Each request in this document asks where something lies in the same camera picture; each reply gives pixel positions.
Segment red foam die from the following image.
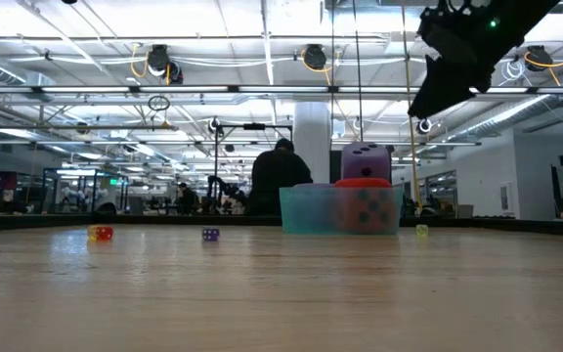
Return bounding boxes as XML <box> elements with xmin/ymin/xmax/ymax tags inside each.
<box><xmin>332</xmin><ymin>177</ymin><xmax>396</xmax><ymax>235</ymax></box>

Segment black hanging cable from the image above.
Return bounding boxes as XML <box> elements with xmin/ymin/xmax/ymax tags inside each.
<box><xmin>327</xmin><ymin>0</ymin><xmax>335</xmax><ymax>118</ymax></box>
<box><xmin>351</xmin><ymin>0</ymin><xmax>367</xmax><ymax>146</ymax></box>

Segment coiled black cable loop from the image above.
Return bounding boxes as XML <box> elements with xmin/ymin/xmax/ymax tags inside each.
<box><xmin>147</xmin><ymin>94</ymin><xmax>171</xmax><ymax>112</ymax></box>

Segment white building pillar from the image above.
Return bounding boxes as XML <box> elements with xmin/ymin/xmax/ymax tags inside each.
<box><xmin>293</xmin><ymin>101</ymin><xmax>331</xmax><ymax>190</ymax></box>

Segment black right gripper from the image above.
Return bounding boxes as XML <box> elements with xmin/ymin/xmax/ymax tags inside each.
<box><xmin>407</xmin><ymin>0</ymin><xmax>525</xmax><ymax>120</ymax></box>

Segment teal plastic bin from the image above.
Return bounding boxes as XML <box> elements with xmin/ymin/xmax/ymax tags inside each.
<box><xmin>279</xmin><ymin>185</ymin><xmax>405</xmax><ymax>237</ymax></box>

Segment long ceiling light bar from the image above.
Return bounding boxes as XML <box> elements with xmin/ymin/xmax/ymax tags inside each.
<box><xmin>0</xmin><ymin>85</ymin><xmax>563</xmax><ymax>95</ymax></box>

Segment black display panel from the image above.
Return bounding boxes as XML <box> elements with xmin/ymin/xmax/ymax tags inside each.
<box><xmin>328</xmin><ymin>150</ymin><xmax>346</xmax><ymax>185</ymax></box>

